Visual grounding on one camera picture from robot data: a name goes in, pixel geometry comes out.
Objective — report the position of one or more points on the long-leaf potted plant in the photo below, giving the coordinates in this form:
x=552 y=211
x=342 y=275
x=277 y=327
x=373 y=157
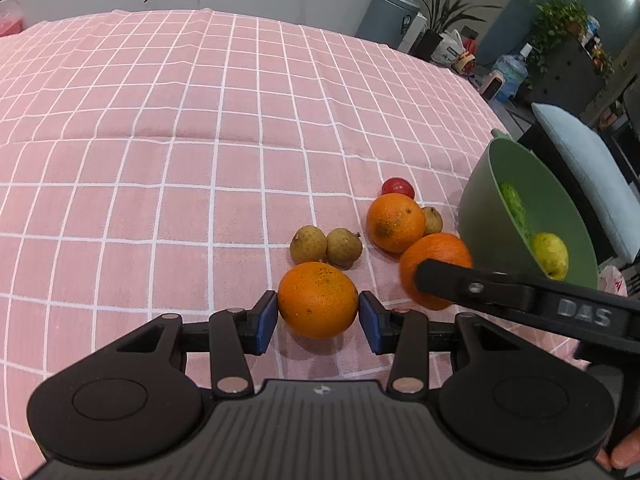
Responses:
x=440 y=15

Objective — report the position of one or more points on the leafy plant on cabinet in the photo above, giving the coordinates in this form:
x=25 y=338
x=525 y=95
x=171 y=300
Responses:
x=555 y=25

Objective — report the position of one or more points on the large orange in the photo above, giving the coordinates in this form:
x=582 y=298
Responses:
x=395 y=222
x=435 y=250
x=317 y=300

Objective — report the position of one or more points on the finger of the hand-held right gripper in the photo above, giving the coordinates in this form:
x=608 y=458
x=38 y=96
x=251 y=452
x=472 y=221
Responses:
x=475 y=287

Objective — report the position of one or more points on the red tomato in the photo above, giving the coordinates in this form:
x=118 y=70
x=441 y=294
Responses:
x=397 y=186

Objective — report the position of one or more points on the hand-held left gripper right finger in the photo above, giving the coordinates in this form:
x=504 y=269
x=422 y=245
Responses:
x=372 y=325

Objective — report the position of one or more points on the grey trash can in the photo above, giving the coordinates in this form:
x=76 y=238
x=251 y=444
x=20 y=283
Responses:
x=387 y=17

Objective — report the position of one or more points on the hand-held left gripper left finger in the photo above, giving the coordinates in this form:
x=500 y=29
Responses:
x=265 y=322

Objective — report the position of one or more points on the pink checked tablecloth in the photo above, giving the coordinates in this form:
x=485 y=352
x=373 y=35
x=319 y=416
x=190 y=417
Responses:
x=150 y=160

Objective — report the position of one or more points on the blue water jug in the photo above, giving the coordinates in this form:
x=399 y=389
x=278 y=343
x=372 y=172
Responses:
x=511 y=75

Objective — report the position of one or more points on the white plastic bag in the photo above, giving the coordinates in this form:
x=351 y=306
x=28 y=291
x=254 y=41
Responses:
x=447 y=47

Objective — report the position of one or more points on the green bowl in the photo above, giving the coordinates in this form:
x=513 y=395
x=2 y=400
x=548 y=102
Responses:
x=550 y=195

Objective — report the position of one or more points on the person's right hand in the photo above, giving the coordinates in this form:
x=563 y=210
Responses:
x=625 y=452

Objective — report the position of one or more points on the green cucumber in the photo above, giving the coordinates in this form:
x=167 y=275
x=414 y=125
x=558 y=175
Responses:
x=515 y=210

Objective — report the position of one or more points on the dark cabinet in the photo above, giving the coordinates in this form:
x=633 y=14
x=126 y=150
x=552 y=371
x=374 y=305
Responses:
x=570 y=80

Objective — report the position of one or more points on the red and white bag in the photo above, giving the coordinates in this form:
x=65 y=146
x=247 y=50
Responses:
x=612 y=280

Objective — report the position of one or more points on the pink plastic stool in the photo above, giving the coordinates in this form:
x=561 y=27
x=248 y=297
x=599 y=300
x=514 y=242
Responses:
x=492 y=87

